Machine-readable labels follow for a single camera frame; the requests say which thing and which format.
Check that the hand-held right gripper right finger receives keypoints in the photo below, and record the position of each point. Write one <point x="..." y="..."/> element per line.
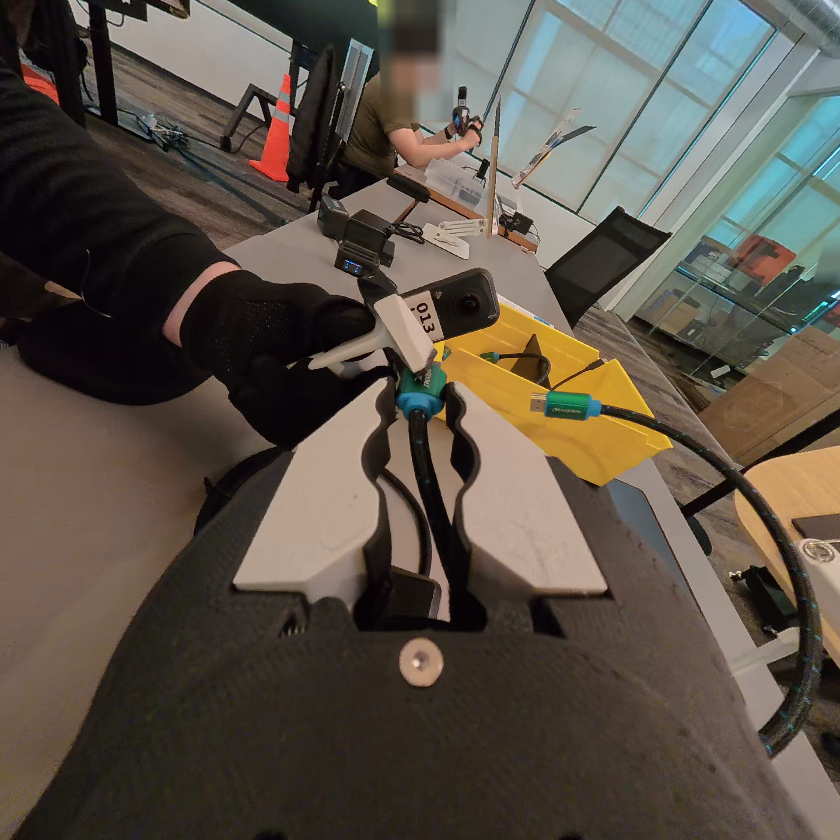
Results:
<point x="525" y="525"/>

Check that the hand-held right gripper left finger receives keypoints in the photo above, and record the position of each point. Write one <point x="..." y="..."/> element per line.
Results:
<point x="308" y="525"/>

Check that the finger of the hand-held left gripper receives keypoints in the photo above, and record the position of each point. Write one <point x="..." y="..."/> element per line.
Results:
<point x="407" y="334"/>

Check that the yellow plastic bin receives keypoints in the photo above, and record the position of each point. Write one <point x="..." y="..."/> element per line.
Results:
<point x="590" y="446"/>

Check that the black HDMI switch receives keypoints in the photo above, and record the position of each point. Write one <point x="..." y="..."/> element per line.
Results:
<point x="410" y="590"/>

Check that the person's left forearm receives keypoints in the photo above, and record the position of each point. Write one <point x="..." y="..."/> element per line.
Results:
<point x="98" y="216"/>

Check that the person's left hand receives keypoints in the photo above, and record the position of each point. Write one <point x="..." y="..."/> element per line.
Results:
<point x="262" y="328"/>

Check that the small white stand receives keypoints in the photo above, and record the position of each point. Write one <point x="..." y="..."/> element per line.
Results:
<point x="453" y="239"/>

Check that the wooden edged desk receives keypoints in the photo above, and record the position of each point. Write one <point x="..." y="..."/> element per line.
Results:
<point x="512" y="238"/>

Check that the small black device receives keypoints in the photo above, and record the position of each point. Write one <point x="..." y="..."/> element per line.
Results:
<point x="518" y="222"/>

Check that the black battery charger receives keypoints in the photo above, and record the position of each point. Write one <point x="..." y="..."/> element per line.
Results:
<point x="364" y="239"/>

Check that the clear plastic box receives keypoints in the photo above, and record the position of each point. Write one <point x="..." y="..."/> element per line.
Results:
<point x="453" y="180"/>

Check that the black armrest pad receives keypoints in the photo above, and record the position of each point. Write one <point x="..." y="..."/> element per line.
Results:
<point x="410" y="187"/>

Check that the thin wooden board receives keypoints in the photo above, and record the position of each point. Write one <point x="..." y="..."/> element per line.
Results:
<point x="493" y="170"/>

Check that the small black box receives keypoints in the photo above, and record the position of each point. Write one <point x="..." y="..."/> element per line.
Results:
<point x="331" y="216"/>

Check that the tilted board stand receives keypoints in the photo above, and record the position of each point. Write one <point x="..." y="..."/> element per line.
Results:
<point x="544" y="154"/>

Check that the orange traffic cone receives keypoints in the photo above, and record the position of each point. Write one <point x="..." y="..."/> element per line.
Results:
<point x="279" y="144"/>

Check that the orange black machine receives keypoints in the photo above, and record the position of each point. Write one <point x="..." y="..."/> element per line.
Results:
<point x="764" y="253"/>

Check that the silver ventilation duct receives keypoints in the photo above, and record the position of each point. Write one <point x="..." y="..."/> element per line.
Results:
<point x="800" y="13"/>

